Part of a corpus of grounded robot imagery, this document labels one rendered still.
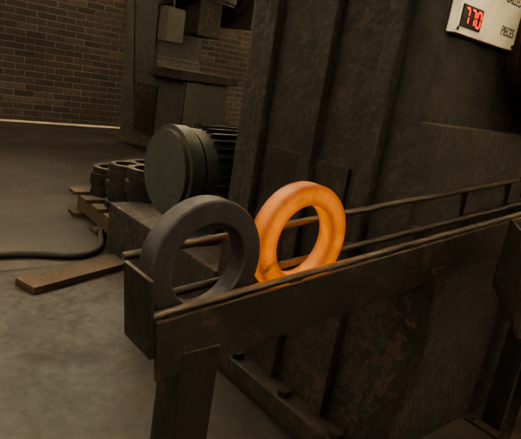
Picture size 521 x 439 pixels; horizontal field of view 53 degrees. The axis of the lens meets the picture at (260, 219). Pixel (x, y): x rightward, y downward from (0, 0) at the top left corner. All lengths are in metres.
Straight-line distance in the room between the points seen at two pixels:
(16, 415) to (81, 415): 0.16
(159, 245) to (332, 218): 0.32
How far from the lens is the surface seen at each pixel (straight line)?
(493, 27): 1.34
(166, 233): 0.65
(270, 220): 0.76
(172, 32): 5.21
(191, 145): 2.07
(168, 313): 0.67
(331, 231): 0.86
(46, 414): 1.53
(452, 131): 1.20
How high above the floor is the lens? 0.90
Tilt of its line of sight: 15 degrees down
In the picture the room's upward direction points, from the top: 9 degrees clockwise
